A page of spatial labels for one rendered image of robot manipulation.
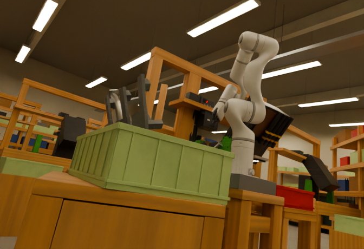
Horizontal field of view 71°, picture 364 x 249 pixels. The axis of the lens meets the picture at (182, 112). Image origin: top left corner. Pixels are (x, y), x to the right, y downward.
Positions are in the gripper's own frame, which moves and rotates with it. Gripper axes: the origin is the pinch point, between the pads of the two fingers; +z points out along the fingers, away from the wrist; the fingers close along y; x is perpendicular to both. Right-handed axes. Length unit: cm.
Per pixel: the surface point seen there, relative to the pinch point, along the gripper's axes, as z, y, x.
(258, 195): 38, 16, 49
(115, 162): 61, 86, 33
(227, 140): -10.7, -44.4, -7.4
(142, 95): 38, 82, 22
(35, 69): -171, -263, -1015
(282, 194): 19, -31, 48
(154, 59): -40, 12, -75
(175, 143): 48, 75, 38
